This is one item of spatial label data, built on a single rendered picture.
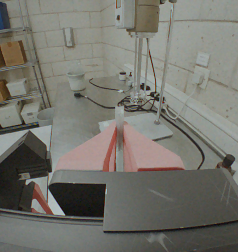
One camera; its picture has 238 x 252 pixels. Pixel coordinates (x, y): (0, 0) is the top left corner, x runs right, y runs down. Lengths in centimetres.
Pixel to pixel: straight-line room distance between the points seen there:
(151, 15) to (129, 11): 6
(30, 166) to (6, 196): 5
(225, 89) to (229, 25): 23
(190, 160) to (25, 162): 51
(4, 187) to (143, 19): 49
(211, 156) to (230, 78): 30
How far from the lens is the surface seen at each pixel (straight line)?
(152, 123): 70
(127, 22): 47
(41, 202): 30
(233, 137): 61
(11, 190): 24
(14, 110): 246
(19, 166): 21
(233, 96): 64
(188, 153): 60
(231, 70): 64
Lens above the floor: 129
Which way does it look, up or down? 36 degrees down
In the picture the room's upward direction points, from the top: 1 degrees counter-clockwise
